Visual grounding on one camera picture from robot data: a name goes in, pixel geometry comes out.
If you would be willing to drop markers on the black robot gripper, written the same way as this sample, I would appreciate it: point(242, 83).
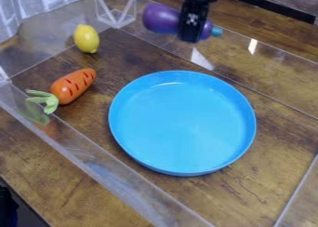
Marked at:
point(193, 20)

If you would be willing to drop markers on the purple toy eggplant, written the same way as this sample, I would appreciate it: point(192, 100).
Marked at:
point(161, 19)

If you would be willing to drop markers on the blue round tray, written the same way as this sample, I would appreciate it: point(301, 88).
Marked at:
point(184, 123)

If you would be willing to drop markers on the yellow toy lemon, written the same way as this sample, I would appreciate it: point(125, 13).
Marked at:
point(86, 38)

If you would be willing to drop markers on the orange toy carrot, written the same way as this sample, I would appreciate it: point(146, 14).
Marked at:
point(65, 90)

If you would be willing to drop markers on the clear acrylic front barrier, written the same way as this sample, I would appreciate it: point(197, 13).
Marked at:
point(149, 200)

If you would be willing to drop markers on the clear acrylic corner bracket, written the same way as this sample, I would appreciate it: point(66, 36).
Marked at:
point(114, 17)

